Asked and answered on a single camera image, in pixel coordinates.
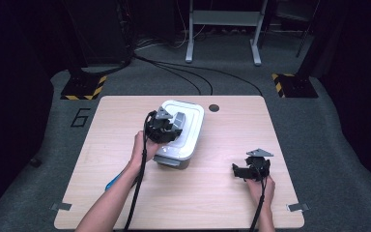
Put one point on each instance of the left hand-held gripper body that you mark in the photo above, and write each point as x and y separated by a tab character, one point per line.
157	130

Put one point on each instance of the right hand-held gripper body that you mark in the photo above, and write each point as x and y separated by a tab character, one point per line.
259	167

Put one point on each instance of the grey storage box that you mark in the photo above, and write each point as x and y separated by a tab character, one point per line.
174	162

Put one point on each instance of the person's right hand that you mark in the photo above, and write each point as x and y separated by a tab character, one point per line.
259	190

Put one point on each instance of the person's left hand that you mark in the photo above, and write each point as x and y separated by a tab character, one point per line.
141	150

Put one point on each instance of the dark round table grommet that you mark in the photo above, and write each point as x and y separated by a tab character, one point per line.
214	108

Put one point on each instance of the dark cabinet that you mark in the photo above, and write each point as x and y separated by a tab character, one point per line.
99	32

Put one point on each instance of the small black floor object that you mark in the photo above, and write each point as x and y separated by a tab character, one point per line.
35	162

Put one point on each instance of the thin black tripod leg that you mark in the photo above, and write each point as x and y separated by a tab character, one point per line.
304	38

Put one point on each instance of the black yellow striped base plate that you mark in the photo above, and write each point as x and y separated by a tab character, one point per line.
83	88
294	86

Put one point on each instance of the white metal stand frame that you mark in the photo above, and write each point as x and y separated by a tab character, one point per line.
225	17

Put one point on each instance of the black stand post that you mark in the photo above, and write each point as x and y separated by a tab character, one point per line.
315	45
74	48

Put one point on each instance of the grey metal table bracket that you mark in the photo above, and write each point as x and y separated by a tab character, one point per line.
60	206

